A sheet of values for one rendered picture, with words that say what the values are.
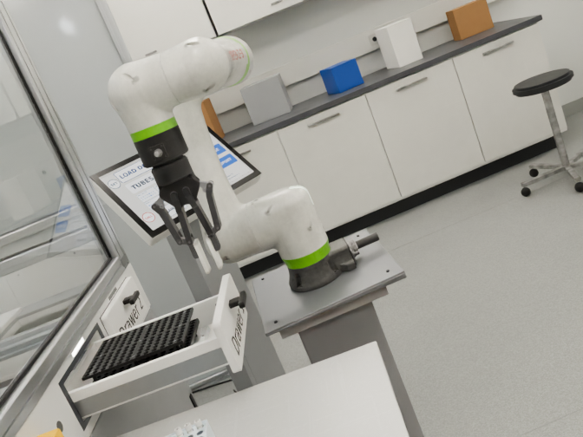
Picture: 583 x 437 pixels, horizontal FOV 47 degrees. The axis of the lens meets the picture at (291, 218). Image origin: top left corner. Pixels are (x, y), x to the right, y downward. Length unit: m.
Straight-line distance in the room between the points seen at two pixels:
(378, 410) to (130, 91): 0.71
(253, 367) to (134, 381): 1.17
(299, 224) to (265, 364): 1.03
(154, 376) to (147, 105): 0.53
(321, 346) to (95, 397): 0.58
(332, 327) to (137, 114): 0.74
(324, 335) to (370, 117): 2.87
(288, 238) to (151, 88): 0.56
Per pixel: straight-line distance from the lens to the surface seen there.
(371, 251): 1.74
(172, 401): 1.95
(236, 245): 1.63
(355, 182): 4.44
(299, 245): 1.62
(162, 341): 1.42
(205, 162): 1.66
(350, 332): 1.69
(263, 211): 1.61
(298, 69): 4.97
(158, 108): 1.27
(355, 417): 1.16
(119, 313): 1.74
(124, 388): 1.39
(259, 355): 2.52
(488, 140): 4.68
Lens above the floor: 1.37
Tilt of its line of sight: 14 degrees down
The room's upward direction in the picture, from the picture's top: 22 degrees counter-clockwise
